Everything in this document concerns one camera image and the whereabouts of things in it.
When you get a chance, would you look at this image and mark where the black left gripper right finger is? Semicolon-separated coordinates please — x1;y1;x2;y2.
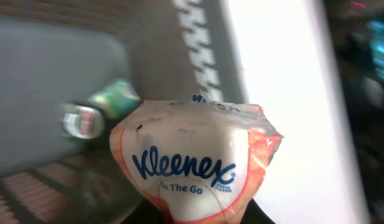
240;199;275;224

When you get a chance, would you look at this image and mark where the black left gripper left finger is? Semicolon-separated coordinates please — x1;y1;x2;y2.
121;199;164;224

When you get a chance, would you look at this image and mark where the dark green round-logo packet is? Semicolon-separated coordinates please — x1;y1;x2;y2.
62;103;105;140

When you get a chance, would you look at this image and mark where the green Kleenex tissue pack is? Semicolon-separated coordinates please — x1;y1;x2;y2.
88;79;141;119

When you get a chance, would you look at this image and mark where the grey plastic mesh basket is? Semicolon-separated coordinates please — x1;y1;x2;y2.
0;0;245;223

